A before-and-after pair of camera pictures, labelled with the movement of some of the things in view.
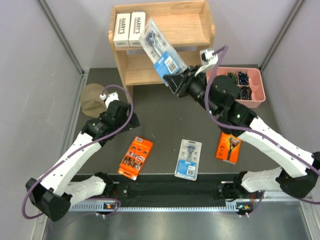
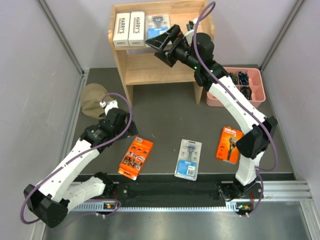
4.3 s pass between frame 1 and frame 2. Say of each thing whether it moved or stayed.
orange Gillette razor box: stayed
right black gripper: moved
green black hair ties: stayed
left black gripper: moved
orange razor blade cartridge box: stayed
